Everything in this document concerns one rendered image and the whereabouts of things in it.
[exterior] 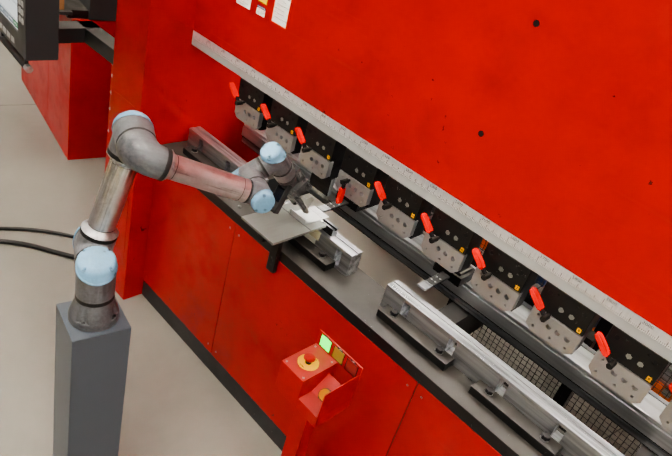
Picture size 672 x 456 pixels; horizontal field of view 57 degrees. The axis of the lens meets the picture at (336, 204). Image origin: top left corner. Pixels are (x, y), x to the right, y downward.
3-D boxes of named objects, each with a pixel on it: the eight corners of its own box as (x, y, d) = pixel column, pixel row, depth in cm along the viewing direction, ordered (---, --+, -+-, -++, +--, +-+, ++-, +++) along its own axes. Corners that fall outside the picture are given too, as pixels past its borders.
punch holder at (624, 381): (585, 370, 170) (612, 325, 162) (597, 358, 176) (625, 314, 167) (636, 408, 162) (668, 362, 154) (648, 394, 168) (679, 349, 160)
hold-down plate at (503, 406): (467, 392, 195) (470, 385, 193) (476, 385, 199) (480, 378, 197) (550, 462, 179) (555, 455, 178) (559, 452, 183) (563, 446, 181)
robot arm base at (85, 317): (75, 337, 188) (76, 312, 184) (61, 305, 198) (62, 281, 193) (125, 325, 197) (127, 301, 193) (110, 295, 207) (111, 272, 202)
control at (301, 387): (274, 386, 206) (285, 346, 197) (309, 367, 217) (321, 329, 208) (314, 428, 196) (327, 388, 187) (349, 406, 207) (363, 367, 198)
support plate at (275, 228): (240, 218, 225) (241, 216, 225) (294, 203, 243) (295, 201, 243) (272, 245, 216) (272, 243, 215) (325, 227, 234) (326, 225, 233)
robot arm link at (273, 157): (253, 148, 203) (275, 135, 203) (265, 167, 212) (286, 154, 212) (262, 164, 199) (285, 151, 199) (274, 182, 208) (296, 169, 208)
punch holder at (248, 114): (233, 115, 254) (240, 77, 246) (249, 113, 260) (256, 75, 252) (256, 131, 246) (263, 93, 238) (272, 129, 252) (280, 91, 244)
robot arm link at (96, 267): (74, 306, 186) (76, 270, 179) (73, 277, 196) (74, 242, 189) (117, 303, 191) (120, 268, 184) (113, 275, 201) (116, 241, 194)
